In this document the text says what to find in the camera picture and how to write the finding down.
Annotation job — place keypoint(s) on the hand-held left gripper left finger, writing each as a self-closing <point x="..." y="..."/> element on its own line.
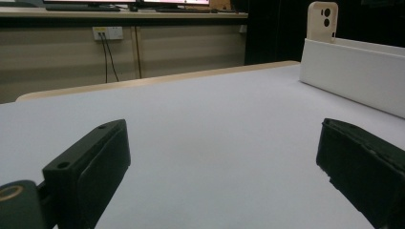
<point x="82" y="178"/>

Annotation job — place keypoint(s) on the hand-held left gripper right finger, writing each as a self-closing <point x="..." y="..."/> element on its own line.
<point x="366" y="168"/>

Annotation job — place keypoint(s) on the white plastic bin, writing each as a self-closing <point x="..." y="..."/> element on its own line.
<point x="350" y="76"/>

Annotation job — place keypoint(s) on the beige phone case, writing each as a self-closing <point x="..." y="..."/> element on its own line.
<point x="316" y="28"/>

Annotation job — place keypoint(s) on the white table sheet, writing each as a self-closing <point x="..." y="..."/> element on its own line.
<point x="207" y="127"/>

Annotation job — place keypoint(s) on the long background desk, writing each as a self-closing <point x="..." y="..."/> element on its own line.
<point x="127" y="16"/>

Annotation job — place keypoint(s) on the black computer monitor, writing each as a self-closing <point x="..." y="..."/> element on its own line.
<point x="178" y="2"/>
<point x="89" y="4"/>

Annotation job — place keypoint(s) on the small white wall socket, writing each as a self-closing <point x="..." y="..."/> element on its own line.
<point x="243" y="29"/>

